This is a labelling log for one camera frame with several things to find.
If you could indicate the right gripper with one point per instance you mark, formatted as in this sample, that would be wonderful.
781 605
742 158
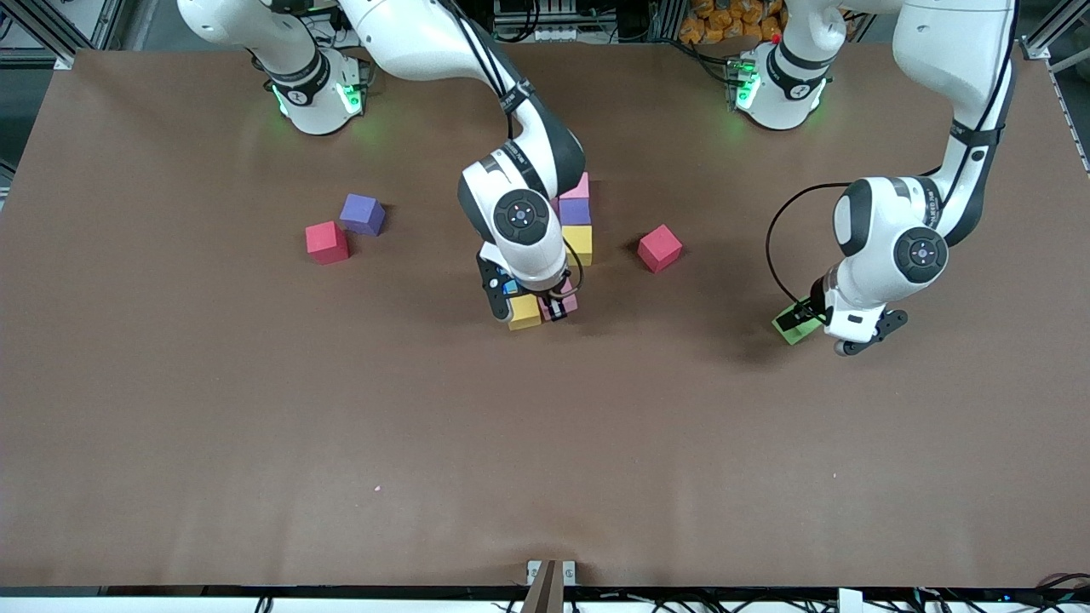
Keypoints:
556 306

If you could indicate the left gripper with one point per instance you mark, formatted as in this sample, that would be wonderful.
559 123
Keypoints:
810 312

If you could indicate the yellow foam cube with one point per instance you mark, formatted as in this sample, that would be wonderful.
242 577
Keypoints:
582 245
524 312

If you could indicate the green foam cube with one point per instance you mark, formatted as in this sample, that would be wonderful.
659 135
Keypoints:
800 335

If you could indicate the pink foam cube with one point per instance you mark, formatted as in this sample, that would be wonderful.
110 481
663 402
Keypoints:
570 303
581 189

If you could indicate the purple foam cube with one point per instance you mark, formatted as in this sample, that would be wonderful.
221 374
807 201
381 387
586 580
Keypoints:
576 213
364 214

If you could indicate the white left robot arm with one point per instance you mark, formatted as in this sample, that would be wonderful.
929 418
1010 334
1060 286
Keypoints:
954 51

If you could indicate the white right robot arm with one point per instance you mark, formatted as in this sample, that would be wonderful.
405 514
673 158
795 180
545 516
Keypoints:
519 217

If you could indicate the magenta red foam cube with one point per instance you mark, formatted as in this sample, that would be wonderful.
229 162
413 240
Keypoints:
660 249

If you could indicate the brown table cover sheet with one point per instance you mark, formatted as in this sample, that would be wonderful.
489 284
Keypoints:
545 443

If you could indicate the narrow white power strip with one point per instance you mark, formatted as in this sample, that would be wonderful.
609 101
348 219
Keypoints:
555 34

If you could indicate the white label tag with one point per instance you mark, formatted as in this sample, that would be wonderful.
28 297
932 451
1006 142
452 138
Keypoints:
850 601

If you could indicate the orange fruit net bag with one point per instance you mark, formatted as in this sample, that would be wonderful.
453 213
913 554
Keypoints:
724 24

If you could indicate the bracket with brown post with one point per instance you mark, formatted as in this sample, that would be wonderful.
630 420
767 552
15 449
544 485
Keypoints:
545 596

